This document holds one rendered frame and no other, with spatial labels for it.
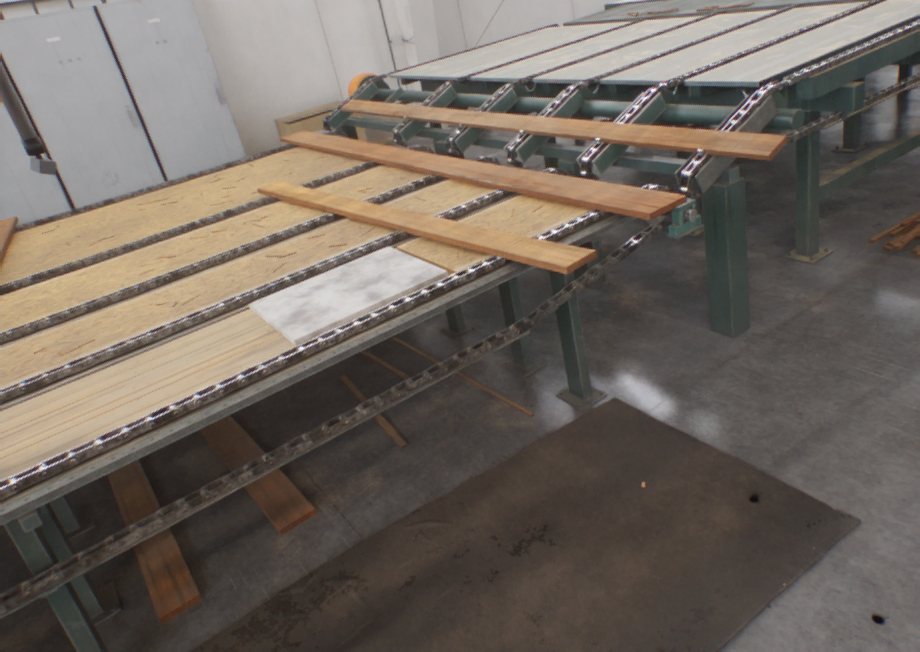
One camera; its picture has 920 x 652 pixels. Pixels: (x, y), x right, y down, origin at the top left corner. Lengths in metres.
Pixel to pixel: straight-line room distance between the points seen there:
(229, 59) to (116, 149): 1.62
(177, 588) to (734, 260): 2.59
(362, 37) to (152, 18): 2.42
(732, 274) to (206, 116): 5.62
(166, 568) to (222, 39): 6.27
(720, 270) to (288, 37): 6.23
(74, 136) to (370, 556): 5.58
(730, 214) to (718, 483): 1.20
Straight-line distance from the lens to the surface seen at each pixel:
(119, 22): 7.64
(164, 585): 3.06
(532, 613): 2.46
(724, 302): 3.57
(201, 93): 7.77
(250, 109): 8.53
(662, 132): 3.53
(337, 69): 8.92
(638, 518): 2.68
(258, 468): 2.44
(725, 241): 3.42
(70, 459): 2.28
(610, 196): 2.98
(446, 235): 2.88
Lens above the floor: 1.85
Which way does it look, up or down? 24 degrees down
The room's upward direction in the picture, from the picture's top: 12 degrees counter-clockwise
